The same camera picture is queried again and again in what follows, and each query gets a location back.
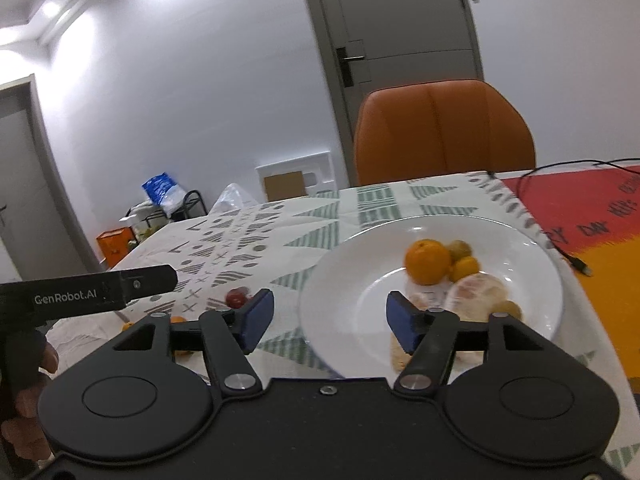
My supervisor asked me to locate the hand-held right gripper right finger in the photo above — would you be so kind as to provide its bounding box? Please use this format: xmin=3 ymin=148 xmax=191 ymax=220
xmin=386 ymin=290 xmax=551 ymax=396

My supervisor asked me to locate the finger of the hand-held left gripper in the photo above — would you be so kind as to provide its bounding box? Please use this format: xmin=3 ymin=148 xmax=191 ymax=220
xmin=120 ymin=266 xmax=178 ymax=307

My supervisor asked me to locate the peeled grapefruit piece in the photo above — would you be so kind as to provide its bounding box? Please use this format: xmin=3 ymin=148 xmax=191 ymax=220
xmin=446 ymin=274 xmax=512 ymax=362

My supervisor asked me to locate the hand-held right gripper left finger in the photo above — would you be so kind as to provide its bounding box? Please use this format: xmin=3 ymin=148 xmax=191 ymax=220
xmin=112 ymin=288 xmax=276 ymax=397

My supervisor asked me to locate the green round fruit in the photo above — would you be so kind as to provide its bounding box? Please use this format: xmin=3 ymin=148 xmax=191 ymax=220
xmin=446 ymin=240 xmax=473 ymax=263
xmin=495 ymin=300 xmax=524 ymax=323

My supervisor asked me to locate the white plate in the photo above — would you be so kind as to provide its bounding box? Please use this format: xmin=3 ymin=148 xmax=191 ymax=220
xmin=299 ymin=215 xmax=565 ymax=378

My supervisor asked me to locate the blue plastic bag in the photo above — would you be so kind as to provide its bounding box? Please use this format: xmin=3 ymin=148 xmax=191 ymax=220
xmin=141 ymin=172 xmax=186 ymax=213

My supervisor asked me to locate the black door handle lock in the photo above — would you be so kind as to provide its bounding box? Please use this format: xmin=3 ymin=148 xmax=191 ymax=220
xmin=336 ymin=40 xmax=372 ymax=88

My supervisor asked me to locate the black shoe rack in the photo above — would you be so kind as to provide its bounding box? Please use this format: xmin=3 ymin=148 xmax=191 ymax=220
xmin=120 ymin=189 xmax=208 ymax=241

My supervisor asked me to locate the white foam packaging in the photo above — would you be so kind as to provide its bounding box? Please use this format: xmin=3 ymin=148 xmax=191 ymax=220
xmin=255 ymin=150 xmax=335 ymax=203

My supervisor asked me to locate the patterned white tablecloth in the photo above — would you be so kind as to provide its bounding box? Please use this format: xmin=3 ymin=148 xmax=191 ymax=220
xmin=47 ymin=169 xmax=640 ymax=480

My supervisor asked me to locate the black cable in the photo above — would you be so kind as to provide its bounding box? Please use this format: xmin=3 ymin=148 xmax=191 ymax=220
xmin=492 ymin=160 xmax=640 ymax=277

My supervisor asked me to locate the orange leather chair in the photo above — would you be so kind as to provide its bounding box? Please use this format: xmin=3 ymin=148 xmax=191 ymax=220
xmin=352 ymin=79 xmax=537 ymax=187

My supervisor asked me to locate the red and orange cloth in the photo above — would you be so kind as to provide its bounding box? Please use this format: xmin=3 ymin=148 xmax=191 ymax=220
xmin=500 ymin=162 xmax=640 ymax=396

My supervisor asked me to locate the brown cardboard sheet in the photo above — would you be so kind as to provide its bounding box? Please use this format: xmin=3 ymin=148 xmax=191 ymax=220
xmin=263 ymin=171 xmax=307 ymax=202

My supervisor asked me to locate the person's left hand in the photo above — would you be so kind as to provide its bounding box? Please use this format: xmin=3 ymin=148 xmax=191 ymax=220
xmin=0 ymin=346 xmax=59 ymax=462

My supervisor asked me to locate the large orange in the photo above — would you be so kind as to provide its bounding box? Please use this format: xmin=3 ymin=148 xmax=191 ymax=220
xmin=404 ymin=240 xmax=452 ymax=284

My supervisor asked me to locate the clear plastic bag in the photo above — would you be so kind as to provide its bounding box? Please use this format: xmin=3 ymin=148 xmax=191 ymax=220
xmin=212 ymin=183 xmax=258 ymax=218

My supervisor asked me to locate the medium orange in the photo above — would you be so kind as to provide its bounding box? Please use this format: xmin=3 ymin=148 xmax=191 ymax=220
xmin=447 ymin=256 xmax=482 ymax=283

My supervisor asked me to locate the grey door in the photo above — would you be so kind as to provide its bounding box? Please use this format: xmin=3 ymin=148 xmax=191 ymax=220
xmin=295 ymin=0 xmax=486 ymax=188
xmin=0 ymin=74 xmax=103 ymax=283

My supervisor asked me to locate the orange box on floor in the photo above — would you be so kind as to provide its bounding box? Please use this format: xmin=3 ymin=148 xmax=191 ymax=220
xmin=96 ymin=227 xmax=136 ymax=266

